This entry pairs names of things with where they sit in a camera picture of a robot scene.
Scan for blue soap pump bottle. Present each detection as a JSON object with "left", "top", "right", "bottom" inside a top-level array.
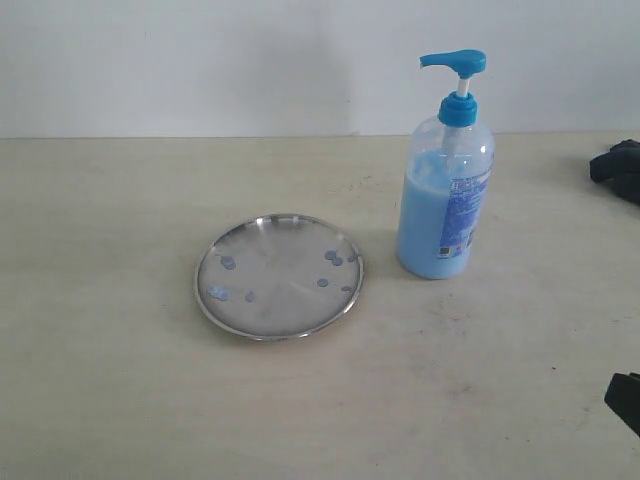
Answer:
[{"left": 396, "top": 49, "right": 495, "bottom": 280}]

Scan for dark cloth on table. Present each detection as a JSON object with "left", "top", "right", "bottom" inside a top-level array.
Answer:
[{"left": 589, "top": 139, "right": 639, "bottom": 206}]

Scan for round stainless steel plate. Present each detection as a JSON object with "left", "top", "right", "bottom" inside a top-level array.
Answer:
[{"left": 193, "top": 213, "right": 364, "bottom": 341}]

